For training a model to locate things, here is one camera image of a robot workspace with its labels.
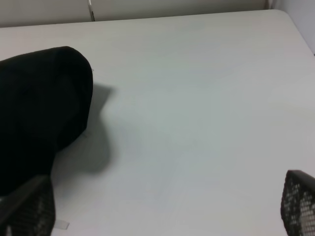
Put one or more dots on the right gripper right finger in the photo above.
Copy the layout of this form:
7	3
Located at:
298	204

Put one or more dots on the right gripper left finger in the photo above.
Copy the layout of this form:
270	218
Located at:
29	210

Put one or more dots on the black short sleeve t-shirt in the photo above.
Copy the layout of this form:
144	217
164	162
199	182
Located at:
45	99

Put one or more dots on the clear tape piece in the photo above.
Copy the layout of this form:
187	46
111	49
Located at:
60	224

